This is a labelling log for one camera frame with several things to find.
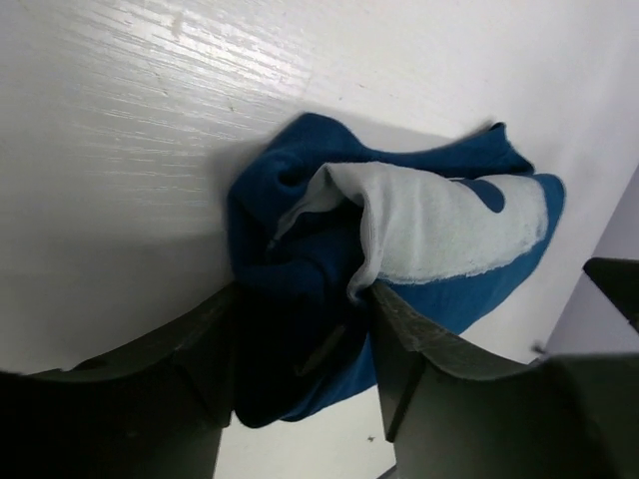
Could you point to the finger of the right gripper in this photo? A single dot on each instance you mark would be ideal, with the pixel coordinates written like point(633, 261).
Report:
point(618, 279)

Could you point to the dark blue t shirt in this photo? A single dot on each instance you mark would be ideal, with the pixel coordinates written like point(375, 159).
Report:
point(318, 217)

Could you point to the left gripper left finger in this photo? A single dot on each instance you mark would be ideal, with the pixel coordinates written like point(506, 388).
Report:
point(155, 407)

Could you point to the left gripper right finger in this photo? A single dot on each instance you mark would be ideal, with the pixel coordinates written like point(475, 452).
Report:
point(452, 409)

